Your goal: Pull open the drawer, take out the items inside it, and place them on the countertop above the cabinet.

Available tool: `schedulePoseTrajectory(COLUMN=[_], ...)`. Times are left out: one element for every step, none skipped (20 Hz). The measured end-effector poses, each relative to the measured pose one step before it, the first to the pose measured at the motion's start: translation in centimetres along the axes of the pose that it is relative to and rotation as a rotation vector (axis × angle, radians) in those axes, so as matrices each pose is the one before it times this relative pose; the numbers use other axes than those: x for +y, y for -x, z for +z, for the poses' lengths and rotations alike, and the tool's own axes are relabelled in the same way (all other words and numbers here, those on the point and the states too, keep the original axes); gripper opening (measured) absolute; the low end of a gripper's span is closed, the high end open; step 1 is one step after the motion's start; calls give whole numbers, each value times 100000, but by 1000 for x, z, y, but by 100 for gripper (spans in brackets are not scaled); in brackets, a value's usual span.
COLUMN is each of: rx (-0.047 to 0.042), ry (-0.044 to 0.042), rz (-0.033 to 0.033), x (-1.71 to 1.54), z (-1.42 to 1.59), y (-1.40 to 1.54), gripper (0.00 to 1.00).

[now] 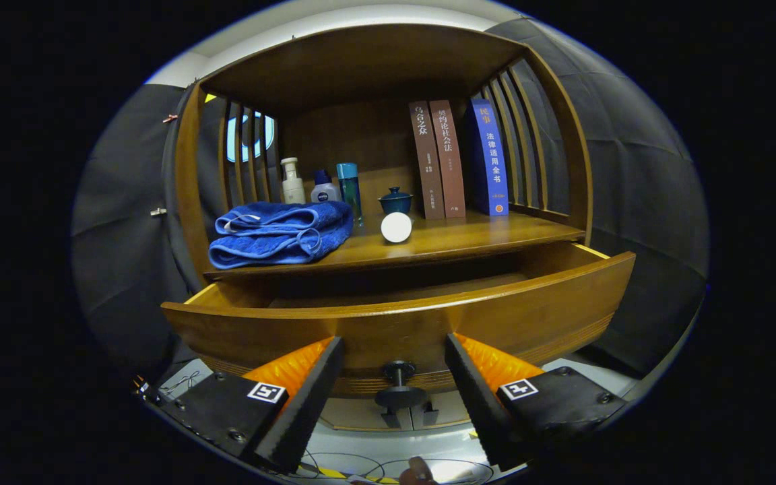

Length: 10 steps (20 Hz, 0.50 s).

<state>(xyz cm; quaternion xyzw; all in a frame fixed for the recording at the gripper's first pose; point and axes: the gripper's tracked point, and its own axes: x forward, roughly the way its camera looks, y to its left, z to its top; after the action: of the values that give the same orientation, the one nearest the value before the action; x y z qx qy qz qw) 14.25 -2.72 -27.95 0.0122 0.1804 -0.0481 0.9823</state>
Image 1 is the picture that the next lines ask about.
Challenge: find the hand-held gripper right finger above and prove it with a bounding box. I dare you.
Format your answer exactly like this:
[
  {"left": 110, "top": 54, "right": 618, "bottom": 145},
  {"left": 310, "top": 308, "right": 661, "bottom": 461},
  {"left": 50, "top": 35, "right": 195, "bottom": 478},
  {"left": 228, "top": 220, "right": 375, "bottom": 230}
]
[{"left": 445, "top": 332, "right": 628, "bottom": 472}]

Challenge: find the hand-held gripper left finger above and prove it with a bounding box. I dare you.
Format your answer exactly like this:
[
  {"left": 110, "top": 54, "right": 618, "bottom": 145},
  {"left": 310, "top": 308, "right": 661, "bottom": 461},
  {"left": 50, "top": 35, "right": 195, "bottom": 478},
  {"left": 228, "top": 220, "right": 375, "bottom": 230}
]
[{"left": 159, "top": 336, "right": 346, "bottom": 474}]

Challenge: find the wooden drawer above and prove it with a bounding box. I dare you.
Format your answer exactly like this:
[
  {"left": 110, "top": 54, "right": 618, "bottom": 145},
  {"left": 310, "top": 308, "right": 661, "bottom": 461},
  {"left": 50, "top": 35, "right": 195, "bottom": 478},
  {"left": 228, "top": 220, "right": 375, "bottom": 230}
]
[{"left": 161, "top": 242, "right": 637, "bottom": 413}]

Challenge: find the white facial cleanser tube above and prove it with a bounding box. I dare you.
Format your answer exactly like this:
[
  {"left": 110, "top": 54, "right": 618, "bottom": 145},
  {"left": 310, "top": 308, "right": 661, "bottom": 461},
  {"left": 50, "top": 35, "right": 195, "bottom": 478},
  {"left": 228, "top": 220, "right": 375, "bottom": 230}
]
[{"left": 381, "top": 212, "right": 413, "bottom": 244}]

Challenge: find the wooden cabinet door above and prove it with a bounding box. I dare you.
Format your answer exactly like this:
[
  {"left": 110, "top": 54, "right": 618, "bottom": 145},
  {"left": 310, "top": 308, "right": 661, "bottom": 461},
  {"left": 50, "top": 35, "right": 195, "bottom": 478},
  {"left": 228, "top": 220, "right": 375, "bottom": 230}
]
[
  {"left": 415, "top": 391, "right": 476, "bottom": 429},
  {"left": 323, "top": 397, "right": 416, "bottom": 432}
]

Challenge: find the wooden countertop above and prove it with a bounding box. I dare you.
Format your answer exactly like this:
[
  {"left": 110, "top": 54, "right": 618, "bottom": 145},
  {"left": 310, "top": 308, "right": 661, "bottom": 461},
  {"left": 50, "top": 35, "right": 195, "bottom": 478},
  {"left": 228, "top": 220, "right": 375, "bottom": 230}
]
[{"left": 203, "top": 209, "right": 585, "bottom": 282}]

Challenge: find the wooden cabinet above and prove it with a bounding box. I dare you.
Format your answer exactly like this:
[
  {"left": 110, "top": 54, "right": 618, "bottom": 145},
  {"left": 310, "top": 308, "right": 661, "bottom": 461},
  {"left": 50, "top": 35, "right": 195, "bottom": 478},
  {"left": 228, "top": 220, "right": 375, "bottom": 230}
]
[{"left": 174, "top": 24, "right": 594, "bottom": 432}]

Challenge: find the blue folded towel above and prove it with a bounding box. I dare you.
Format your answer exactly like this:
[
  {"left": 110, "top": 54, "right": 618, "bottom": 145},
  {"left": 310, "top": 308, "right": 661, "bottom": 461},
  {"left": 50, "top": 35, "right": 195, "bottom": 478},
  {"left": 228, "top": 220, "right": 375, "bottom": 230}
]
[{"left": 208, "top": 201, "right": 354, "bottom": 270}]

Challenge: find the dark blue lidded teacup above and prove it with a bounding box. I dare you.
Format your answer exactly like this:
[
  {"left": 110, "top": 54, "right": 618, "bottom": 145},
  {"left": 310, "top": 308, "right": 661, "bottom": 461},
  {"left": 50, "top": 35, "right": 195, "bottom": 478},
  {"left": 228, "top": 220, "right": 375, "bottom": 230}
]
[{"left": 378, "top": 187, "right": 414, "bottom": 216}]

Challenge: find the white bottle with blue cap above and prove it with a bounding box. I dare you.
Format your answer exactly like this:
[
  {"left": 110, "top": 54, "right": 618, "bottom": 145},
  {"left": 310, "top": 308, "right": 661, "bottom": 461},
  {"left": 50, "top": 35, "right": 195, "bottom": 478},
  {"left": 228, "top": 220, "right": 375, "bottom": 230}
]
[{"left": 310, "top": 169, "right": 342, "bottom": 203}]

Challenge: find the white pump bottle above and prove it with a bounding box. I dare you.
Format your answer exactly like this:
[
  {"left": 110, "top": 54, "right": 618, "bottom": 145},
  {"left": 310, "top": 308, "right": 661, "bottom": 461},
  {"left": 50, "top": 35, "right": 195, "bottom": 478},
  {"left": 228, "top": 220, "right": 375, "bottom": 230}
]
[{"left": 280, "top": 157, "right": 307, "bottom": 205}]

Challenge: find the tall teal bottle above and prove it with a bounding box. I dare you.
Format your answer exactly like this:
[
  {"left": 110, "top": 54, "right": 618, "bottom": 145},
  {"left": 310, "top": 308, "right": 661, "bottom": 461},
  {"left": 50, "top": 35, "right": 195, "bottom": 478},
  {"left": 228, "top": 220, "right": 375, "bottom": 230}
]
[{"left": 335, "top": 162, "right": 364, "bottom": 227}]

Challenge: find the black backdrop cloth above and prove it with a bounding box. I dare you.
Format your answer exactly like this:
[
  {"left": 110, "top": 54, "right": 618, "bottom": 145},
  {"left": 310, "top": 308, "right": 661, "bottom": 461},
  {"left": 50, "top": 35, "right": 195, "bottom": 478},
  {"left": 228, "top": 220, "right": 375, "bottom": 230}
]
[{"left": 70, "top": 17, "right": 711, "bottom": 378}]

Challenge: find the blue book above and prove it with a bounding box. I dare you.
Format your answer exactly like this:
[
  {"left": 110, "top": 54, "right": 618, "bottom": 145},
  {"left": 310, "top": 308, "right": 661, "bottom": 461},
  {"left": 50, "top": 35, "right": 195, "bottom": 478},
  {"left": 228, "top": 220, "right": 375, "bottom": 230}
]
[{"left": 467, "top": 99, "right": 510, "bottom": 217}]

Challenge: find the reddish brown book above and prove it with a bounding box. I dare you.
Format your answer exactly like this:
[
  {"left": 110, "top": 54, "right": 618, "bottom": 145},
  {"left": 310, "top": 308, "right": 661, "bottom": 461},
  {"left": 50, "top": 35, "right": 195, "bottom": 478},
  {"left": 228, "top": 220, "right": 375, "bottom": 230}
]
[{"left": 429, "top": 100, "right": 467, "bottom": 219}]

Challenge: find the dark brown book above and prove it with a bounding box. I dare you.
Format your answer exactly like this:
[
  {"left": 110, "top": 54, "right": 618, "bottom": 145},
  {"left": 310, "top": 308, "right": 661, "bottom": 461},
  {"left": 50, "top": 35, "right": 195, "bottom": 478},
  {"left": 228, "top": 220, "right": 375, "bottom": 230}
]
[{"left": 409, "top": 101, "right": 446, "bottom": 220}]

